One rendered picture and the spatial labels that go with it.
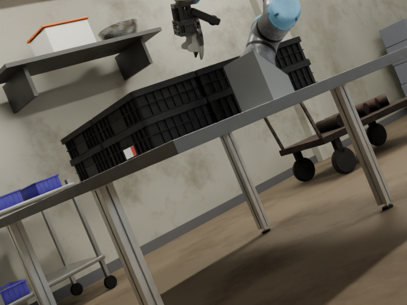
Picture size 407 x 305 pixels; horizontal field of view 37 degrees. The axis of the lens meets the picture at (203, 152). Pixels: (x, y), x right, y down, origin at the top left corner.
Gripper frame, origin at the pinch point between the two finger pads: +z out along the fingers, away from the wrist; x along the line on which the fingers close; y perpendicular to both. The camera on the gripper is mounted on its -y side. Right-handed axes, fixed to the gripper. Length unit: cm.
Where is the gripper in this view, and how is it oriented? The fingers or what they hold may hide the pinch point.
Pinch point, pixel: (200, 54)
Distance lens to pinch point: 224.7
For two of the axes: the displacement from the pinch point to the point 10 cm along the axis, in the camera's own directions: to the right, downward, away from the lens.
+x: 3.7, 2.8, -8.9
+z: 1.6, 9.2, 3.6
